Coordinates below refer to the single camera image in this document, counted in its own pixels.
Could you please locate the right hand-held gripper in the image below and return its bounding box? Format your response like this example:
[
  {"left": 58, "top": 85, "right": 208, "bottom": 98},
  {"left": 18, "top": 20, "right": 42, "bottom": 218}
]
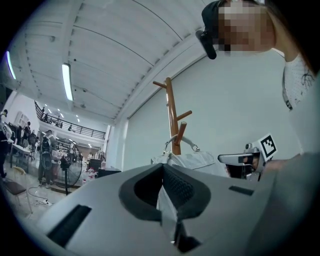
[{"left": 217, "top": 133, "right": 279, "bottom": 181}]

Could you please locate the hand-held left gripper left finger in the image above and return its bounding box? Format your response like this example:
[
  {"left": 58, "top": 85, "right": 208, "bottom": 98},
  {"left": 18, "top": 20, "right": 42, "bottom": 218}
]
[{"left": 37, "top": 162, "right": 181, "bottom": 256}]

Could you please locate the brown wooden coat rack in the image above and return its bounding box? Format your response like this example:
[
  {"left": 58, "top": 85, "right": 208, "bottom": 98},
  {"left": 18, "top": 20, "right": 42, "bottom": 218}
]
[{"left": 152, "top": 77, "right": 193, "bottom": 156}]

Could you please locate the grey handbag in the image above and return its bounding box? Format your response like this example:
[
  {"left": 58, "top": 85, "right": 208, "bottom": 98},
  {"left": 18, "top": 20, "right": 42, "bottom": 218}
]
[{"left": 150, "top": 134, "right": 217, "bottom": 242}]

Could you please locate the white power strip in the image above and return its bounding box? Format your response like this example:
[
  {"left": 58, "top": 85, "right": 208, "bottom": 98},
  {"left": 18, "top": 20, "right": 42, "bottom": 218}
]
[{"left": 34, "top": 198, "right": 54, "bottom": 208}]

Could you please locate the person's head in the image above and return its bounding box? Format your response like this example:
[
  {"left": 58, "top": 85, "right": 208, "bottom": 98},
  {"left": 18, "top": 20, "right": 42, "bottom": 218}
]
[{"left": 217, "top": 0, "right": 287, "bottom": 62}]

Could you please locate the black mezzanine railing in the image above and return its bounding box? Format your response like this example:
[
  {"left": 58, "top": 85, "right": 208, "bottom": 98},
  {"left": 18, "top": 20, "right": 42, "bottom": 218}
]
[{"left": 34, "top": 100, "right": 106, "bottom": 140}]

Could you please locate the white work table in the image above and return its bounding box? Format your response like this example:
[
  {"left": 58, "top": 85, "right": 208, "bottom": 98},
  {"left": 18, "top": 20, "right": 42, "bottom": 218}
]
[{"left": 9, "top": 143, "right": 36, "bottom": 174}]

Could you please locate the white dotted shirt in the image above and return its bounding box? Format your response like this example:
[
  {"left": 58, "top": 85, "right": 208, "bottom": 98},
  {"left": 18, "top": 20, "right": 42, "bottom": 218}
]
[{"left": 281, "top": 53, "right": 320, "bottom": 161}]

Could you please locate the ceiling tube light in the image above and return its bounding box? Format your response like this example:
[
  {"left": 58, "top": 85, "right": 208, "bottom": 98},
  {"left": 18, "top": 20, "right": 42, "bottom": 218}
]
[
  {"left": 5, "top": 50, "right": 17, "bottom": 80},
  {"left": 61, "top": 63, "right": 74, "bottom": 102}
]

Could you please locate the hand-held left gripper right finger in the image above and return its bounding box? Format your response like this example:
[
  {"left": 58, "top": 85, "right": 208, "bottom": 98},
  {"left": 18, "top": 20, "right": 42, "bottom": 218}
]
[{"left": 162, "top": 163, "right": 262, "bottom": 256}]

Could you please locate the black head-mounted camera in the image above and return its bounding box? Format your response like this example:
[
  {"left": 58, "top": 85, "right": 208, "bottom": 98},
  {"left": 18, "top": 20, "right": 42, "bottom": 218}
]
[{"left": 195, "top": 0, "right": 226, "bottom": 60}]

